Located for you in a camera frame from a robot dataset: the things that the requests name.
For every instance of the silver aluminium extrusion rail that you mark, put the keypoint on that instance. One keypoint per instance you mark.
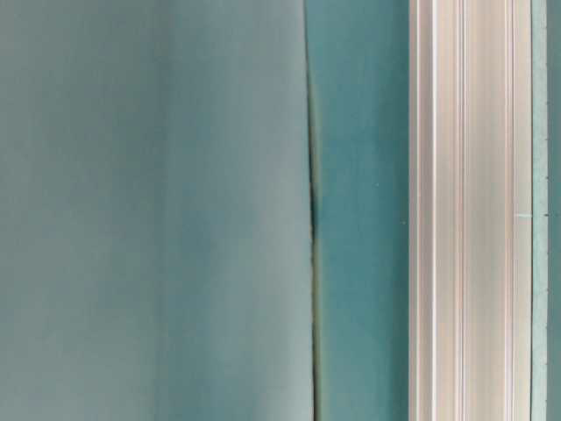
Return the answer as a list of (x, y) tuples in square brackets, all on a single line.
[(470, 210)]

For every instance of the teal green table mat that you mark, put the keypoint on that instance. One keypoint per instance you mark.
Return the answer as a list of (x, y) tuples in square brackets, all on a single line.
[(358, 80)]

